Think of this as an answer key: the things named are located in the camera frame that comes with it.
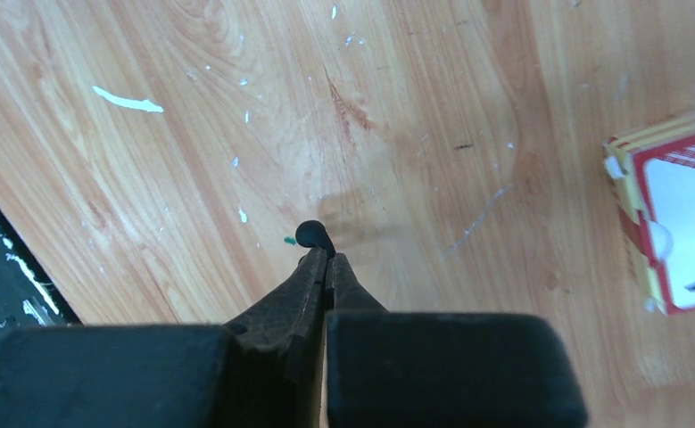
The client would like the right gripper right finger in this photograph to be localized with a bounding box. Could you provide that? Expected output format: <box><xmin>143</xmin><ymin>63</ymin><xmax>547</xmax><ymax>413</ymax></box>
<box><xmin>326</xmin><ymin>254</ymin><xmax>589</xmax><ymax>427</ymax></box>

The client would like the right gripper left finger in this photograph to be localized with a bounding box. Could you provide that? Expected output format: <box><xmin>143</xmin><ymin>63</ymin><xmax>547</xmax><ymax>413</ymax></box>
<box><xmin>0</xmin><ymin>248</ymin><xmax>328</xmax><ymax>427</ymax></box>

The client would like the white plastic scrap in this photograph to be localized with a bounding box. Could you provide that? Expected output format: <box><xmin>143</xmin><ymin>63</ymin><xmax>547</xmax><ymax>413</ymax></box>
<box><xmin>92</xmin><ymin>86</ymin><xmax>164</xmax><ymax>113</ymax></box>

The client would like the playing card box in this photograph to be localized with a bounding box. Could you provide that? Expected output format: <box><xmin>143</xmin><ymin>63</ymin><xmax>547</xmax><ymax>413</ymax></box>
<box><xmin>603</xmin><ymin>110</ymin><xmax>695</xmax><ymax>315</ymax></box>

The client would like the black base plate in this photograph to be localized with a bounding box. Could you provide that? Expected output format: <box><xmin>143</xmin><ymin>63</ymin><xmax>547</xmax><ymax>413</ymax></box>
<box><xmin>0</xmin><ymin>168</ymin><xmax>82</xmax><ymax>379</ymax></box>

